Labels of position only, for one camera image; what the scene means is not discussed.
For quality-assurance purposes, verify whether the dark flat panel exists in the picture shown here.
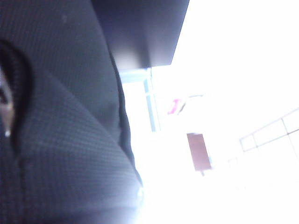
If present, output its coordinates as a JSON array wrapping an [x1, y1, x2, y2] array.
[[92, 0, 191, 70]]

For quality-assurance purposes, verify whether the red door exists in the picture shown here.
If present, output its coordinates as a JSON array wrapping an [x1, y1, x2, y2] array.
[[186, 133, 213, 173]]

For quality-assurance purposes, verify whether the pale window frame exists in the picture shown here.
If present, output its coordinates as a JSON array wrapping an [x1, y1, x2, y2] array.
[[118, 67, 162, 133]]

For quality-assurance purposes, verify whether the pink wall sign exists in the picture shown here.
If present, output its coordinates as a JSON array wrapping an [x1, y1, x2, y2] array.
[[167, 98, 182, 115]]

